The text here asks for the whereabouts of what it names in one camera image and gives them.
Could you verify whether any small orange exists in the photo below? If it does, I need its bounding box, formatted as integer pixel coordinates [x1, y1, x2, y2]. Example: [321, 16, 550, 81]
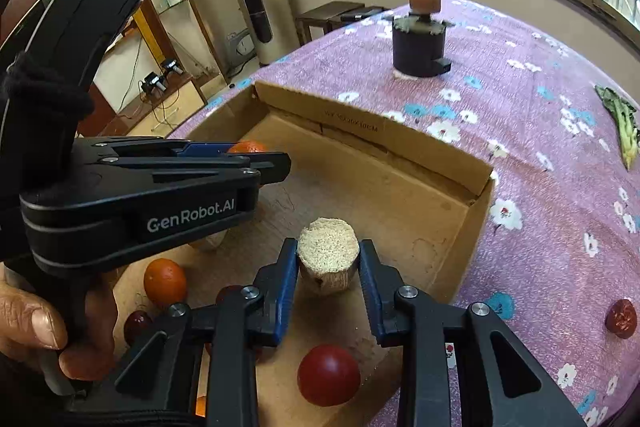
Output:
[226, 139, 269, 154]
[144, 258, 188, 308]

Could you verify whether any person's left hand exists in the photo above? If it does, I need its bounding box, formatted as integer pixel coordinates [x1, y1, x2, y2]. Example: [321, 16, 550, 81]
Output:
[0, 264, 121, 382]

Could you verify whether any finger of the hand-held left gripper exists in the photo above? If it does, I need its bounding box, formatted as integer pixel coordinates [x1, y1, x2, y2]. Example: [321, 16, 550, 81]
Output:
[102, 139, 236, 160]
[112, 151, 292, 188]

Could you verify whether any shallow cardboard box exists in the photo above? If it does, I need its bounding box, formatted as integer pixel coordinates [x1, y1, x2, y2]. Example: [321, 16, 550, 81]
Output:
[112, 79, 496, 427]

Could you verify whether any black cloth strap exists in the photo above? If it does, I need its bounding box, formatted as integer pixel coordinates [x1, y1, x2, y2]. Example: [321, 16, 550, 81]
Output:
[0, 52, 95, 130]

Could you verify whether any dark cylindrical hand grinder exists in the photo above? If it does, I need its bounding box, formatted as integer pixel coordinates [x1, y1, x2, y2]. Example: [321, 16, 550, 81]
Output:
[391, 0, 453, 78]

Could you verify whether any dark wooden stool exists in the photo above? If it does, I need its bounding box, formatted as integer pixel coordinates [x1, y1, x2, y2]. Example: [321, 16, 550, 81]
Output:
[295, 1, 388, 45]

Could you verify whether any green bok choy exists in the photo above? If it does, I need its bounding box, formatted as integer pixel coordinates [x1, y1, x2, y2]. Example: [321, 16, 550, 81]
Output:
[594, 86, 640, 170]

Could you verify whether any wooden shelf cabinet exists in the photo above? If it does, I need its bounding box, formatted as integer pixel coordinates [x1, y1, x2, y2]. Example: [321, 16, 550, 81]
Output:
[0, 0, 208, 138]

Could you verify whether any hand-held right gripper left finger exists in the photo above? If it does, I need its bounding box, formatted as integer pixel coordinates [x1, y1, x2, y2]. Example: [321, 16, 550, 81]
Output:
[82, 237, 300, 427]

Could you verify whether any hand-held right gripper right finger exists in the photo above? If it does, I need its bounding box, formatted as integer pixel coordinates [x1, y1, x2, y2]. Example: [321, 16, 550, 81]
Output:
[359, 238, 588, 427]

